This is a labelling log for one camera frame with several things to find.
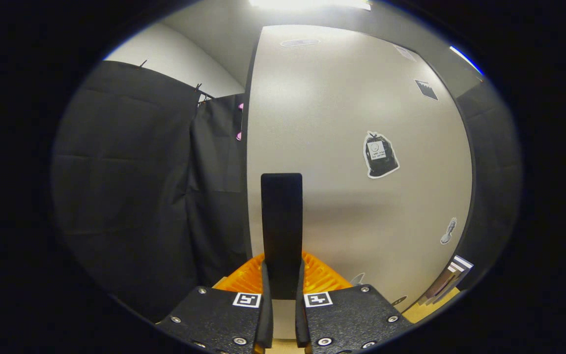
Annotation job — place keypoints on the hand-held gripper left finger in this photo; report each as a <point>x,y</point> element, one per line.
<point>266,314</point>

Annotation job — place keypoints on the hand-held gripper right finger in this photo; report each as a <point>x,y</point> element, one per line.
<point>300,314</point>

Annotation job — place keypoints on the black backdrop cloth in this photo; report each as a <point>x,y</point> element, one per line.
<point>130,172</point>

